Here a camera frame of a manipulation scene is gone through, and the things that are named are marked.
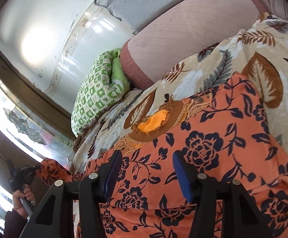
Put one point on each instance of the green checked pillow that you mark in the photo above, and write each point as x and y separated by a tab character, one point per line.
96	91

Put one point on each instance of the person's left forearm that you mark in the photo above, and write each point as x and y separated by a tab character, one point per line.
13	224

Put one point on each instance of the grey pillow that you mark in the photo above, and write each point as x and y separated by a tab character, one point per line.
144	2

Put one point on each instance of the stained glass window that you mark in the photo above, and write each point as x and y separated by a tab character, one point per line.
22	119

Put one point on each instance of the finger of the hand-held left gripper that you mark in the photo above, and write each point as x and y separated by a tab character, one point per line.
34	168

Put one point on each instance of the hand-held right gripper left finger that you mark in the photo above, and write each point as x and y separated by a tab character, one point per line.
114	172

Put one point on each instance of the orange floral garment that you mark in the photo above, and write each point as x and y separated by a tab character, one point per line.
196	153

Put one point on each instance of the leaf print blanket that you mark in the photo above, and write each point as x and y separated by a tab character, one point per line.
258	54

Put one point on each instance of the pink quilted bolster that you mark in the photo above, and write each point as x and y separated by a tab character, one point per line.
183	34

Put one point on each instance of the person's left hand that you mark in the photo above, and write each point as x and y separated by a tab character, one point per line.
19	204

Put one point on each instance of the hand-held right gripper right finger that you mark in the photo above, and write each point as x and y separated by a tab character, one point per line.
181	178

